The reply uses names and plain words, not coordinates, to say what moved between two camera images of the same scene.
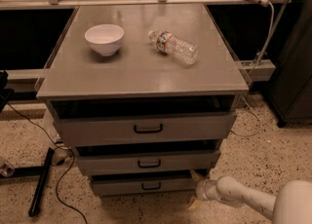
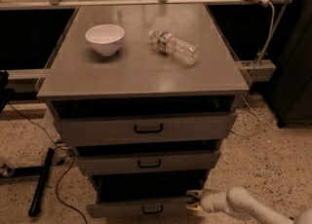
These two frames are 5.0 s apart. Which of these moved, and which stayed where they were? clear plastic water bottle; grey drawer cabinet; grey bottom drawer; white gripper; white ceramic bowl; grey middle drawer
Moved: grey bottom drawer; white gripper
Stayed: grey middle drawer; white ceramic bowl; clear plastic water bottle; grey drawer cabinet
